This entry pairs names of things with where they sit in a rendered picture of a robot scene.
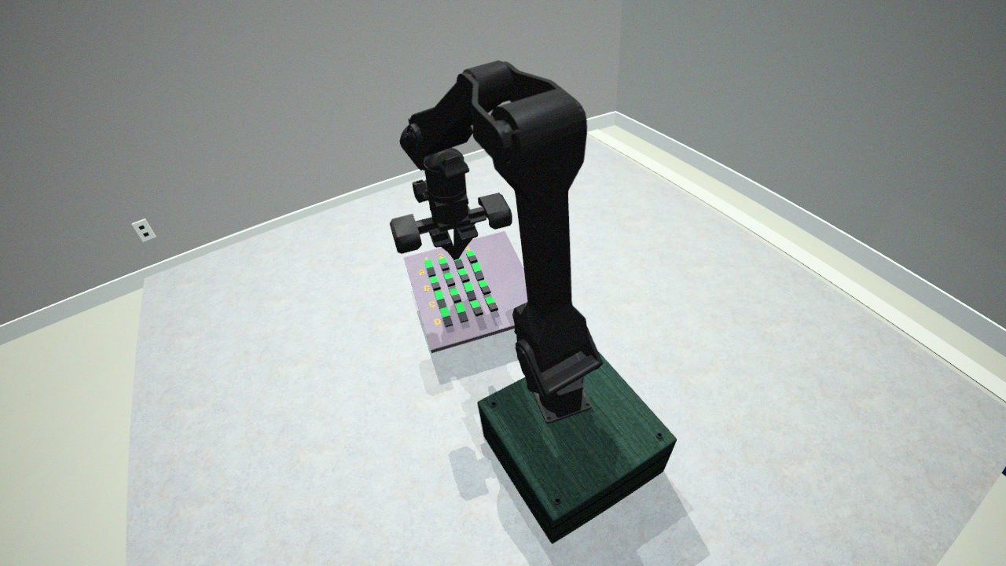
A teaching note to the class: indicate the lilac switch panel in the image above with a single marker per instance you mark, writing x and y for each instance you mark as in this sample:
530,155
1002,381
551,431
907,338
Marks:
469,298

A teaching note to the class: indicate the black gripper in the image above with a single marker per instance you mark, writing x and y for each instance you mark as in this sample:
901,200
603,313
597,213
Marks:
450,213

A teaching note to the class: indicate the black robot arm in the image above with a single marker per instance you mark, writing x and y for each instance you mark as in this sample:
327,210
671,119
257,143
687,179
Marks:
537,144

